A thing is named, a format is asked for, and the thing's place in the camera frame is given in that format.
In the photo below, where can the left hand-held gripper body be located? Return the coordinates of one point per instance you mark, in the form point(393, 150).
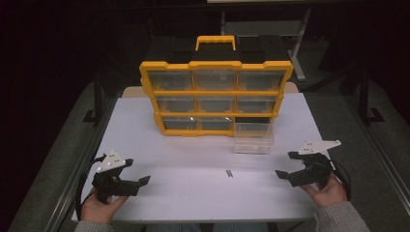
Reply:
point(111, 185)

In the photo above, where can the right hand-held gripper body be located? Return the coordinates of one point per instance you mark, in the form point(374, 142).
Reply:
point(314, 169)

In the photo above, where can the clear plastic drawer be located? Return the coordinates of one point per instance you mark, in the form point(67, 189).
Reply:
point(253, 141)

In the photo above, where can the small metal screw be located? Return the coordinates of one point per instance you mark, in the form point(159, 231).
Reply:
point(229, 173)

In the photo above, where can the person's left hand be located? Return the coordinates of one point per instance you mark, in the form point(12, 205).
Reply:
point(96, 209)

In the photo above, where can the person's right hand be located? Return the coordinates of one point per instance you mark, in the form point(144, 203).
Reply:
point(327, 195)

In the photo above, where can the black metal stand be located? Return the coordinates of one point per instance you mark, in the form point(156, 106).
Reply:
point(366, 100)
point(97, 100)

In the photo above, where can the set of clear cabinet drawers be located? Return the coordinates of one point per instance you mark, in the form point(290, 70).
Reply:
point(170, 80)

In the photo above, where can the yellow and black organizer cabinet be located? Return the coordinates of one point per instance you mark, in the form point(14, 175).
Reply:
point(216, 65)

